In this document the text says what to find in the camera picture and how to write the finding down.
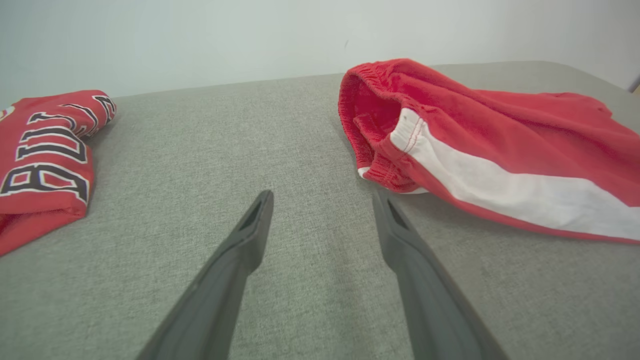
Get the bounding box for red Bulls jersey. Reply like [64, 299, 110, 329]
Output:
[0, 90, 117, 257]

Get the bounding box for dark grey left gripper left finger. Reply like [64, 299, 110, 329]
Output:
[137, 189, 275, 360]

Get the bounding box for grey fabric sofa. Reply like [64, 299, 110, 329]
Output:
[0, 61, 640, 360]

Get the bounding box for red shorts with white stripe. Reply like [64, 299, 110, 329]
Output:
[338, 58, 640, 246]

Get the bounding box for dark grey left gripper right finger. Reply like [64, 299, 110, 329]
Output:
[372, 190, 509, 360]

